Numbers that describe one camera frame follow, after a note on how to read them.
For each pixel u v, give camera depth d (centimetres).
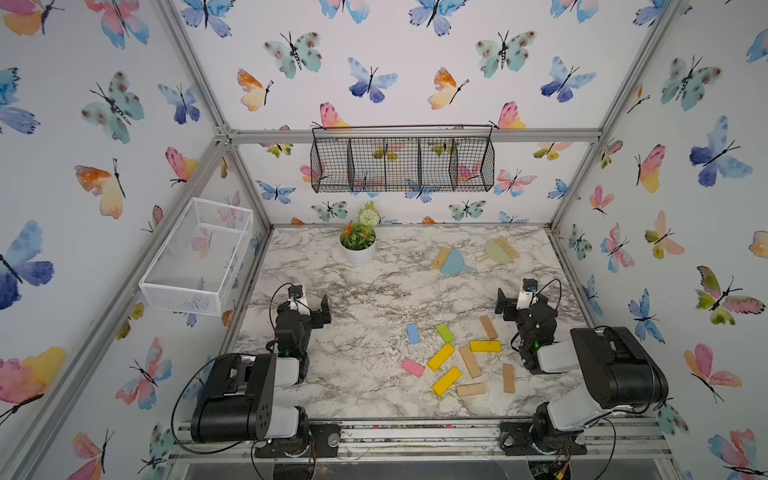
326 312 83
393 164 99
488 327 94
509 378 84
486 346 89
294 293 78
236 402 43
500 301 85
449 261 110
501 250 113
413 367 87
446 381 83
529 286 78
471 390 81
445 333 93
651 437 76
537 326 70
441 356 88
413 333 91
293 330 68
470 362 87
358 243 96
